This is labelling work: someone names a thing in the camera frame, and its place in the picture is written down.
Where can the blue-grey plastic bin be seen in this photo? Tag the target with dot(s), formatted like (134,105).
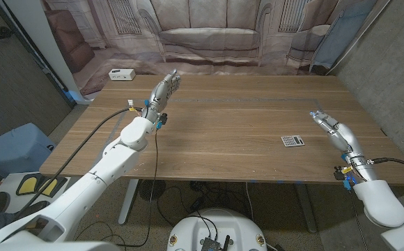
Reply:
(17,150)

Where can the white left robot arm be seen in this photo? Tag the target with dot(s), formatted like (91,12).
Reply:
(83,195)

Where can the white rectangular box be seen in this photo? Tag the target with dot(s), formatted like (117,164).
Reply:
(122,74)

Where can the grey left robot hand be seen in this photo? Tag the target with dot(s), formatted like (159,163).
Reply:
(162,94)

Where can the white table leg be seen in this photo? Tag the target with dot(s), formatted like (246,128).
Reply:
(129,202)
(306,209)

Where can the black round fan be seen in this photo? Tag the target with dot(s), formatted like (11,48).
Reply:
(148,191)

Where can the yellow black foot pedal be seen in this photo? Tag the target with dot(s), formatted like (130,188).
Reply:
(29,185)
(50,187)

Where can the white pedal board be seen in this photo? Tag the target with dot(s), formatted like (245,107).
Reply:
(5,183)

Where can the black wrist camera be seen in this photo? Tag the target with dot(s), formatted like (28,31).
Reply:
(339,173)
(163,119)

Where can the black torso electronics module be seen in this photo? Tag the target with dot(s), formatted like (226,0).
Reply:
(212,244)

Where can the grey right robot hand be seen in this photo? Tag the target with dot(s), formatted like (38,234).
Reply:
(341,137)

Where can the small grey calculator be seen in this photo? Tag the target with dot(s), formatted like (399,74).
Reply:
(292,141)

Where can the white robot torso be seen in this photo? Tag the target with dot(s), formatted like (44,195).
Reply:
(219,223)

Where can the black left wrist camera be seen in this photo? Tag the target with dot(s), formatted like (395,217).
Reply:
(163,119)

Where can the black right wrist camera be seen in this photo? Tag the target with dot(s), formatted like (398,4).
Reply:
(339,173)

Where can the printed sofa room backdrop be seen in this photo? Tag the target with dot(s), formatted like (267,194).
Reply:
(209,35)

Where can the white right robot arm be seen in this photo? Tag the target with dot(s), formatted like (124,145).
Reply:
(379,202)

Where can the white pillar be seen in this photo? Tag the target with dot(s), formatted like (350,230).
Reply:
(45,49)

